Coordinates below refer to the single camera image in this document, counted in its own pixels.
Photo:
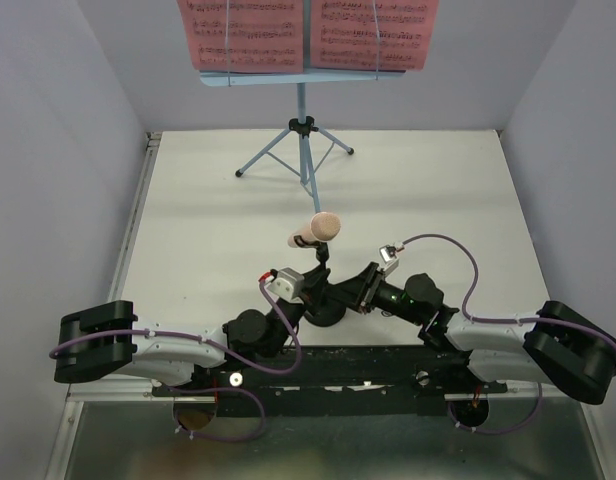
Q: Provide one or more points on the pink sheet music page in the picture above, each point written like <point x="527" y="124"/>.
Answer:
<point x="252" y="37"/>
<point x="372" y="36"/>

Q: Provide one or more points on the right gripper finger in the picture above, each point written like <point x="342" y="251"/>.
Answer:
<point x="355" y="285"/>
<point x="349" y="301"/>

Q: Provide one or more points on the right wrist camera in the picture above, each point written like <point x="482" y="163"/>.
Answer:
<point x="389" y="255"/>

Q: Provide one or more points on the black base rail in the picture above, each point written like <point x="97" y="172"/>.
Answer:
<point x="338" y="381"/>

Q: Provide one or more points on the right pink sheet music page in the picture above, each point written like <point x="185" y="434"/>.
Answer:
<point x="372" y="36"/>

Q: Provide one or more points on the blue music stand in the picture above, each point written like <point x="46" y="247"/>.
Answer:
<point x="303" y="125"/>

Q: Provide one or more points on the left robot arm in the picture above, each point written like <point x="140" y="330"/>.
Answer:
<point x="112" y="339"/>

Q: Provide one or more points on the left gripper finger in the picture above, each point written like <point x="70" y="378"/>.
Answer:
<point x="316" y="300"/>
<point x="317" y="278"/>

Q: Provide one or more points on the left pink sheet music page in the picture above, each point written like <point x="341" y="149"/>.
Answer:
<point x="252" y="37"/>

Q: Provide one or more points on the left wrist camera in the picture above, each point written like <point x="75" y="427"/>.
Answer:
<point x="287" y="285"/>

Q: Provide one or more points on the black microphone stand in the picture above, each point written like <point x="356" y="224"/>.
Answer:
<point x="335" y="312"/>

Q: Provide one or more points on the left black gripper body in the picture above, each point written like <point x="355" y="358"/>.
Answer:
<point x="295" y="310"/>

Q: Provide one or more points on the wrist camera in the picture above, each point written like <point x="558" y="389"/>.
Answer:
<point x="389" y="255"/>
<point x="287" y="285"/>

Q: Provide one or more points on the left aluminium edge rail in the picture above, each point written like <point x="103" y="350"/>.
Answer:
<point x="134" y="219"/>

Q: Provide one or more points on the pink microphone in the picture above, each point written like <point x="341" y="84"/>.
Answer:
<point x="322" y="228"/>

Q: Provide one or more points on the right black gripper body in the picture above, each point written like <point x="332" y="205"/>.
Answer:
<point x="371" y="292"/>

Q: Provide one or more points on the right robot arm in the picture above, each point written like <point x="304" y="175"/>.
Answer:
<point x="555" y="345"/>

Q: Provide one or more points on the metal front plate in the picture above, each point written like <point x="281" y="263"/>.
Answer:
<point x="139" y="440"/>

